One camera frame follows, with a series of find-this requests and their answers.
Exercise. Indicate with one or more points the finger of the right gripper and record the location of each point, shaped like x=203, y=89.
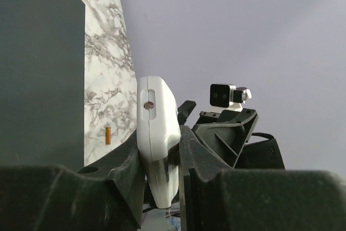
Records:
x=226, y=139
x=184, y=111

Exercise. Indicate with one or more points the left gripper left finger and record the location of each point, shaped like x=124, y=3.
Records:
x=105, y=195

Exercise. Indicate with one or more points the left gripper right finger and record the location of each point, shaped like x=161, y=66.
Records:
x=213, y=196

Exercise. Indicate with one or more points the dark flat metal box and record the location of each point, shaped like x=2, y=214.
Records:
x=42, y=82

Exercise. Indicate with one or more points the white remote control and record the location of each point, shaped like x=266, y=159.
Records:
x=158, y=136

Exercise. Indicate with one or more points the orange battery right side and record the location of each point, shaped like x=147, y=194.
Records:
x=108, y=136

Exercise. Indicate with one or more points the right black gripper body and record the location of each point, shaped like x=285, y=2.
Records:
x=247, y=117

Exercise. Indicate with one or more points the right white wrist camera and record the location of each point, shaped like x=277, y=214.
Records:
x=228, y=96

